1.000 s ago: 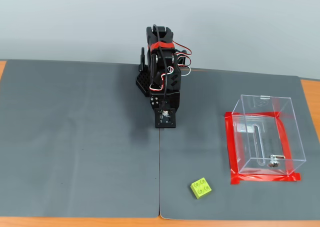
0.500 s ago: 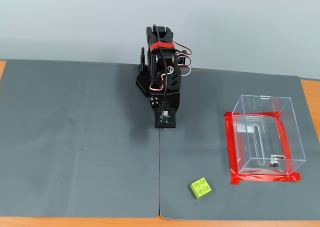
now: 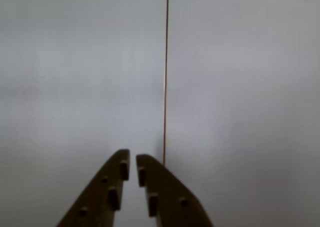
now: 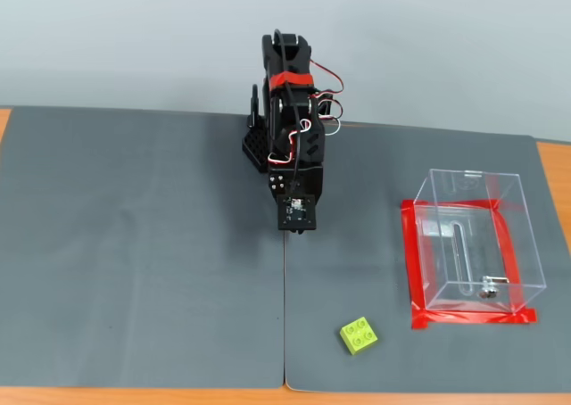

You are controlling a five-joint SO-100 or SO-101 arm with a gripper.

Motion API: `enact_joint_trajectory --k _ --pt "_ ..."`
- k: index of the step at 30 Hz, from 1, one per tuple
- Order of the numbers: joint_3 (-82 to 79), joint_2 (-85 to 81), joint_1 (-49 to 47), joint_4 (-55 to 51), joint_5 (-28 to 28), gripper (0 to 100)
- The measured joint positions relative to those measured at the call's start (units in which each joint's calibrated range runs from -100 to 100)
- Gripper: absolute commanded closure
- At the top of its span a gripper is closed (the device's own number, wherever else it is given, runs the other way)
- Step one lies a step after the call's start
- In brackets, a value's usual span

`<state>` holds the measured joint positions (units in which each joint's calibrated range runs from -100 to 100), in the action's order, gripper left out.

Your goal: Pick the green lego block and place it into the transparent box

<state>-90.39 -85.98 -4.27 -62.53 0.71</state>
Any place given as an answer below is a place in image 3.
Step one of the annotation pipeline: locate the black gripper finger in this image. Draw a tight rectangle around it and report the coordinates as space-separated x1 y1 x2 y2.
135 153 215 227
56 148 131 227

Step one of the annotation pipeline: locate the gray rubber mat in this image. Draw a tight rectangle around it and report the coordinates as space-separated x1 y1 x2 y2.
162 0 320 227
0 0 169 227

